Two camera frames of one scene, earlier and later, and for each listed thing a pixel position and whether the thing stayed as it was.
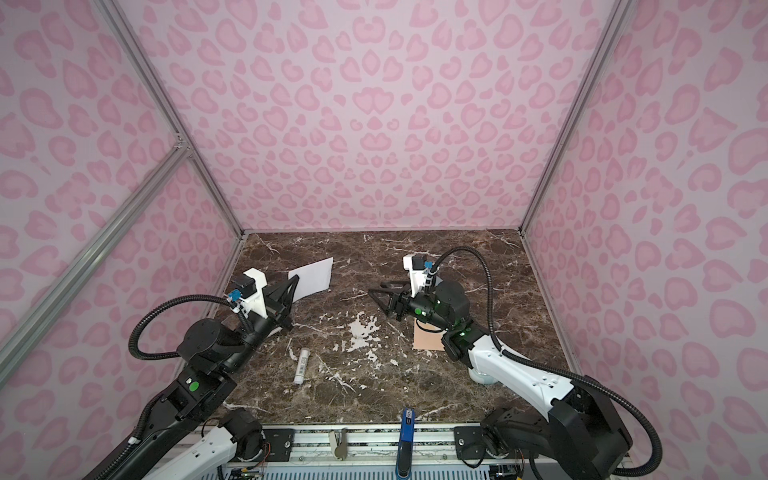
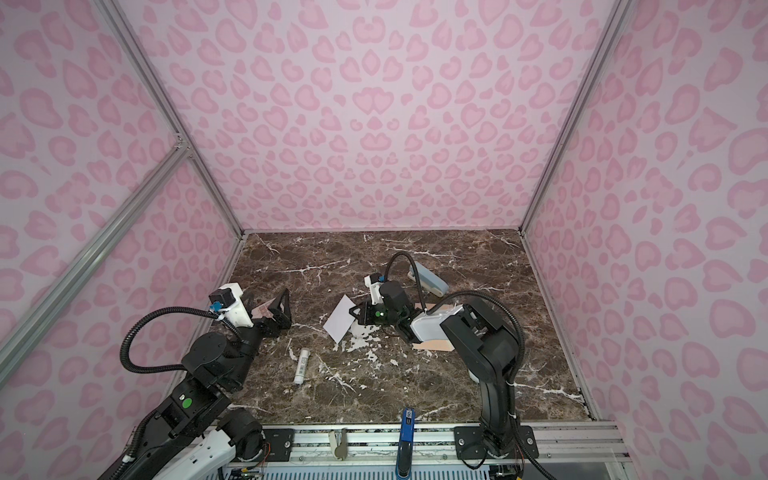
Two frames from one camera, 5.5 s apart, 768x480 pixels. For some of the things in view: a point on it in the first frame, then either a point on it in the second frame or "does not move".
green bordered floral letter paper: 313,278 -> 340,319
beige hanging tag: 340,448 does not move
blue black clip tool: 404,468 does not move
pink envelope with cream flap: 427,336 does not move
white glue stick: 303,361 does not move
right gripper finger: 396,286 -> 359,317
